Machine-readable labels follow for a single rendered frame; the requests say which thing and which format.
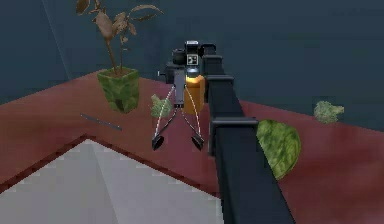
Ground brown house plant green pot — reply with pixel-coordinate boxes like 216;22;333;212
75;0;165;114

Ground pale green broccoli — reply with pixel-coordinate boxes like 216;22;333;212
313;100;346;125
149;93;174;119

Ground grey thin rod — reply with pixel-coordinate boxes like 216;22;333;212
79;113;123;132

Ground green mottled round bowl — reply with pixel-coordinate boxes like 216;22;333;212
255;119;302;182

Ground orange bottle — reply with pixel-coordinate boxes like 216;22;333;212
182;74;206;116

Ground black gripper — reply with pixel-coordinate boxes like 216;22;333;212
151;48;205;151

